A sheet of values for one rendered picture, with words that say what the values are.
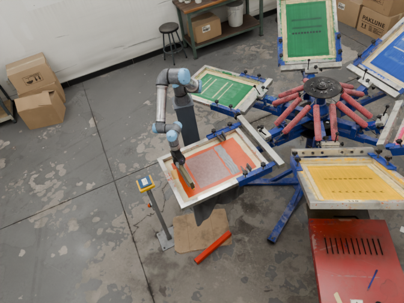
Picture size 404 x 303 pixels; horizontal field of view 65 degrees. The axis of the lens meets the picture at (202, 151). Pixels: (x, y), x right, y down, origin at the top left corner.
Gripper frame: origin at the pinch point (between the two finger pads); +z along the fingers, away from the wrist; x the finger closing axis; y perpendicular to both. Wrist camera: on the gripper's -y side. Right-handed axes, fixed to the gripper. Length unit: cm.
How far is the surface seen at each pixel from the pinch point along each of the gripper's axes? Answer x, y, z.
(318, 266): -41, -113, -2
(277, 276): -45, -73, 109
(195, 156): -17.5, 16.3, 13.9
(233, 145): -52, 11, 14
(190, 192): 1.3, -16.9, 13.7
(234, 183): -31.2, -28.8, 10.3
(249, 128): -69, 13, 5
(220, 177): -26.0, -15.7, 13.8
